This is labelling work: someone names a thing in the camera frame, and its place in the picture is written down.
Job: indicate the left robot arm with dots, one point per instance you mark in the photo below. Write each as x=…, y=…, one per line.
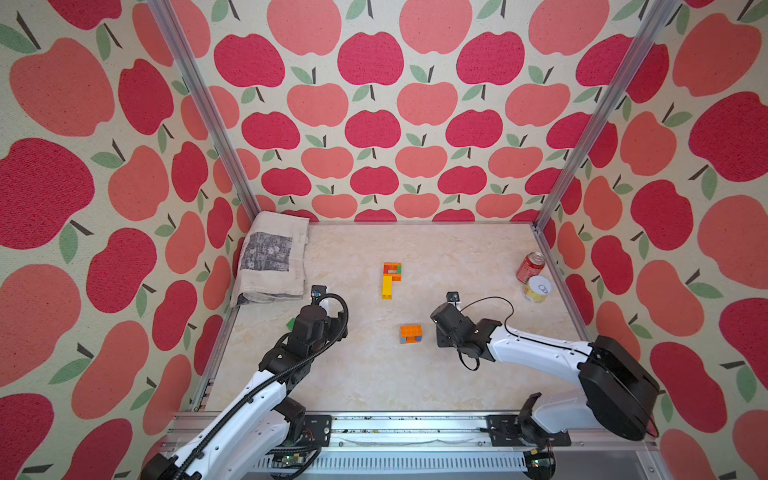
x=264, y=416

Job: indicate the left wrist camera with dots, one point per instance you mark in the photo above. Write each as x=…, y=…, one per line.
x=318, y=297

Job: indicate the yellow tin can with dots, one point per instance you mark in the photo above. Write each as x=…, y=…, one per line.
x=537, y=288

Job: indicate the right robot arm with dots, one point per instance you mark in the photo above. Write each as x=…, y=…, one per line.
x=612, y=390

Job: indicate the right frame post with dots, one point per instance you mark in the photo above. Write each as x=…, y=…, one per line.
x=653, y=23

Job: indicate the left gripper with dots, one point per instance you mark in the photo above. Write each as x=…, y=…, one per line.
x=337, y=325

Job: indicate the frame post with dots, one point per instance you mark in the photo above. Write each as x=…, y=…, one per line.
x=653, y=23
x=173, y=33

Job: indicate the red soda can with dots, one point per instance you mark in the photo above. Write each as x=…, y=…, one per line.
x=532, y=265

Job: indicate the left frame post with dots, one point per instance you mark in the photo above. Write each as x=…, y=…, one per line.
x=173, y=33

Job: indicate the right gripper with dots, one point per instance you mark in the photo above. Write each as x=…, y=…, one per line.
x=440, y=339

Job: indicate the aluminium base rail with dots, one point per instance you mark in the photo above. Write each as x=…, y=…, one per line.
x=420, y=445

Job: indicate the folded beige towel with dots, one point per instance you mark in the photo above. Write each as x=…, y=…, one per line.
x=271, y=263

